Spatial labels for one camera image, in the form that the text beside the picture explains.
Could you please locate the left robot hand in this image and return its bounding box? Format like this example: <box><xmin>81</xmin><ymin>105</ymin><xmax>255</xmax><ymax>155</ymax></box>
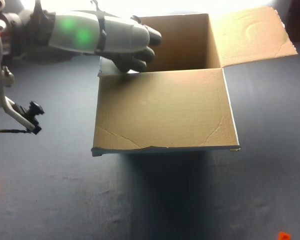
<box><xmin>19</xmin><ymin>0</ymin><xmax>163</xmax><ymax>74</ymax></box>

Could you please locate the cardboard box with flaps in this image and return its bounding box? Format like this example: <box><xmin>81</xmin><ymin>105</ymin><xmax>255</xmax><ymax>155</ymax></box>
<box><xmin>91</xmin><ymin>6</ymin><xmax>299</xmax><ymax>157</ymax></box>

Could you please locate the grey table cloth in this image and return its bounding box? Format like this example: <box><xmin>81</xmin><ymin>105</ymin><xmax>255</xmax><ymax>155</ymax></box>
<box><xmin>0</xmin><ymin>47</ymin><xmax>300</xmax><ymax>240</ymax></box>

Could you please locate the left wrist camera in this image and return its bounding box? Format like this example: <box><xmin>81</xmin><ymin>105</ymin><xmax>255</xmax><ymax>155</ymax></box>
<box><xmin>27</xmin><ymin>100</ymin><xmax>45</xmax><ymax>136</ymax></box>

